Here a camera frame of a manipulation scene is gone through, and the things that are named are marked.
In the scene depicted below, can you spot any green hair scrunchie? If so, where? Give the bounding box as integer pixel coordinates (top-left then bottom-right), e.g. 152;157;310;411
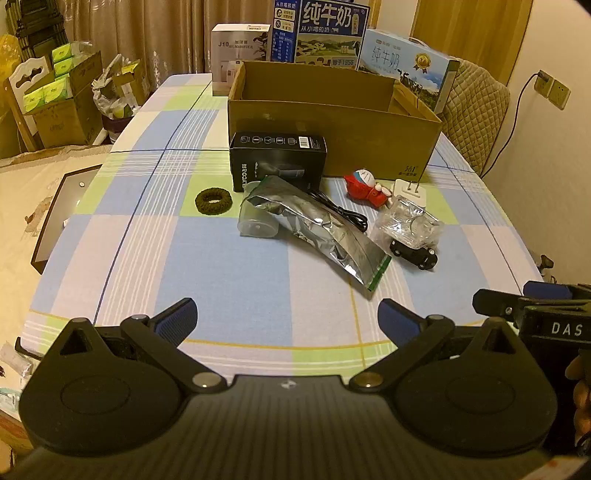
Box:
195;188;232;217

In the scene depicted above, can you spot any small cardboard box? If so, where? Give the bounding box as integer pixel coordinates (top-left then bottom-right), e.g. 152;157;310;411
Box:
113;60;153;107

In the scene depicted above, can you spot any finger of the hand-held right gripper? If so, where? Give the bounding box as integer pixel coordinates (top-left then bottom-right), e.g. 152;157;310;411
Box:
523;281;574;302
472;288;523;325

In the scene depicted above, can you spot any pile of green tissue packs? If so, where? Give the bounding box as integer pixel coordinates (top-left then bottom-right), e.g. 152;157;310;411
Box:
23;42;95;114

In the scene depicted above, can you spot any brown cardboard box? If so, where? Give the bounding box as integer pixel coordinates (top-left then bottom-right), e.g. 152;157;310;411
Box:
227;60;443;180

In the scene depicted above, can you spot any yellow plastic bag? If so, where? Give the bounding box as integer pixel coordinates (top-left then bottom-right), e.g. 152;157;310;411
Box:
0;34;24;79

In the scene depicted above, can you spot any beige printed bed sheet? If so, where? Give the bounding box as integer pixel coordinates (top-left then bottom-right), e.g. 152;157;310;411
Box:
0;145;114;393

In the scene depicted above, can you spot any white humidifier box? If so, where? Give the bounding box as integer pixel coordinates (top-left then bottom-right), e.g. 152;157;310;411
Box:
211;23;273;97

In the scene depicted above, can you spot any silver foil bag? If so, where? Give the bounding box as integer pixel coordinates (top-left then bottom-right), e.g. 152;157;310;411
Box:
240;175;392;292

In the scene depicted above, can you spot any purple bin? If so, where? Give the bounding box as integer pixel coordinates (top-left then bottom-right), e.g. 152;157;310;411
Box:
102;113;134;144

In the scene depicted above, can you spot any black charger cable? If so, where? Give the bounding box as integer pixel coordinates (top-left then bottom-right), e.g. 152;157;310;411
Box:
482;71;542;178

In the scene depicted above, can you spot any beige curtain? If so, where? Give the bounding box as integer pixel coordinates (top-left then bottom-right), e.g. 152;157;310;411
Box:
60;0;384;75

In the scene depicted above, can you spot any crumpled clear plastic bag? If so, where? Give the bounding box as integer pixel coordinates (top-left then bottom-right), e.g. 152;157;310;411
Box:
92;54;139;121

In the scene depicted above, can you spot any quilted chair back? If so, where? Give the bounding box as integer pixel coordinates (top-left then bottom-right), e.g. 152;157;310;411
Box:
436;59;511;178

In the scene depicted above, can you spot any dark folding rack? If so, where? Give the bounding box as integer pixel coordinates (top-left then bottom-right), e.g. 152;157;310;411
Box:
14;0;65;61

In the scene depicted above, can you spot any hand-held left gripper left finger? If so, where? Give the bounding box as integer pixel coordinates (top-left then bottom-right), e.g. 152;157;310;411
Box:
58;298;227;394

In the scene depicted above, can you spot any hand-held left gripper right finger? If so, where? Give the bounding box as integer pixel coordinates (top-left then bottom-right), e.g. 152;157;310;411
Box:
348;298;520;395

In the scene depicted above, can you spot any dark blue milk carton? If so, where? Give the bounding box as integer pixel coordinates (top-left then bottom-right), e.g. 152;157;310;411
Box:
270;0;371;70

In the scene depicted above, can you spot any black product box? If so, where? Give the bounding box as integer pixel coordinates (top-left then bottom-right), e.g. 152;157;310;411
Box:
229;131;328;193

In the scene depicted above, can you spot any black toy car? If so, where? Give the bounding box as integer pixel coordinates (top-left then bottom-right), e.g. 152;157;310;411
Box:
389;239;438;271

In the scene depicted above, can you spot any cardboard box of tissue packs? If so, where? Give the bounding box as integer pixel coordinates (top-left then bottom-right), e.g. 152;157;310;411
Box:
28;51;105;148

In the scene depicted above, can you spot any black tray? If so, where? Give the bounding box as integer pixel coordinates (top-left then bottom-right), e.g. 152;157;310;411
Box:
30;165;103;275

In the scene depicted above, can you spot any beige wall socket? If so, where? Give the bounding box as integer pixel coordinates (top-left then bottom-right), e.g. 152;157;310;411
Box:
549;79;571;110
534;70;555;99

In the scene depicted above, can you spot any clear plastic container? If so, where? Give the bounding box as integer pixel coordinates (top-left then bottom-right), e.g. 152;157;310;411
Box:
238;181;280;239

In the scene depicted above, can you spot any clear plastic bag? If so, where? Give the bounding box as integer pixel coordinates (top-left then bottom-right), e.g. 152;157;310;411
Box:
373;196;445;252
92;54;139;121

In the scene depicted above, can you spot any red toy figure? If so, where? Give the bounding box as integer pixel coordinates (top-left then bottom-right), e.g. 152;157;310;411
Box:
344;170;393;208

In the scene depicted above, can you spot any white power adapter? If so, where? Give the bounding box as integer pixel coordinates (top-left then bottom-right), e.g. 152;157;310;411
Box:
392;179;428;208

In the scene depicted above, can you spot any person's right hand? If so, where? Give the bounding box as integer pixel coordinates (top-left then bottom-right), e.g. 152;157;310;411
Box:
564;348;591;418

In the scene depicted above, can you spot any light blue milk carton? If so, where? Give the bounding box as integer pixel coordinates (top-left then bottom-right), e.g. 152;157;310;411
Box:
358;28;461;115

